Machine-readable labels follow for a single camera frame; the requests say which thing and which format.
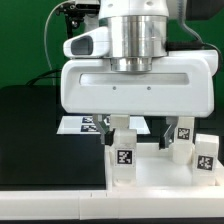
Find white obstacle fence front bar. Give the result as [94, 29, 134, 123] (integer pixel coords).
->
[0, 187, 224, 220]

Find white camera cable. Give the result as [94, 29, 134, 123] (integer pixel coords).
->
[43, 0, 76, 87]

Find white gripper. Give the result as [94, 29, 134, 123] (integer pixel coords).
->
[61, 50, 218, 149]

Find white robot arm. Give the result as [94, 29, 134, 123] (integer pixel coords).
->
[61, 0, 224, 145]

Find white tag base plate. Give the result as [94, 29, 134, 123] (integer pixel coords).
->
[57, 116, 150, 135]

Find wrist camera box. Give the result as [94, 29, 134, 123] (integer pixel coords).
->
[63, 26, 110, 58]

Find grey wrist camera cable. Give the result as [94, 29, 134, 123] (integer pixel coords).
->
[166, 0, 224, 68]

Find black camera stand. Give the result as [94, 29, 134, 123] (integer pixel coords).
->
[55, 0, 100, 38]

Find black cables on table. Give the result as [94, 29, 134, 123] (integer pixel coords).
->
[25, 69, 63, 88]

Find white square tabletop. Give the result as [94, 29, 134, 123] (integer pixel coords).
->
[105, 143, 224, 189]

